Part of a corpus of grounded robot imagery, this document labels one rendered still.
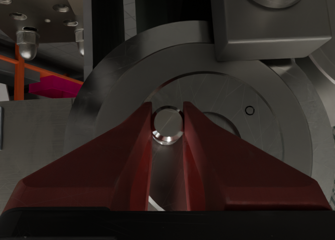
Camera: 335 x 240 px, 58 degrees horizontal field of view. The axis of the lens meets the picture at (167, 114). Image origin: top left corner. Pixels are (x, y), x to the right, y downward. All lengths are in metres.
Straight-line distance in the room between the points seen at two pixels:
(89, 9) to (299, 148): 0.14
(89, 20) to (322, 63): 0.14
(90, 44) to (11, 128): 0.38
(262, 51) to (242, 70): 0.02
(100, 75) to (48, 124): 0.36
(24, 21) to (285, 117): 0.44
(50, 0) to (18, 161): 0.25
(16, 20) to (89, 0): 0.34
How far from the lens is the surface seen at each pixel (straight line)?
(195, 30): 0.18
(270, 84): 0.17
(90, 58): 0.18
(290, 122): 0.17
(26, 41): 0.55
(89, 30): 0.19
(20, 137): 0.54
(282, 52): 0.17
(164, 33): 0.18
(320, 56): 0.20
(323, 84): 0.20
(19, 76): 3.20
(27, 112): 0.54
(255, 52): 0.16
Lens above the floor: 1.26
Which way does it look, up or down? 9 degrees down
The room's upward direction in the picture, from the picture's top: 176 degrees clockwise
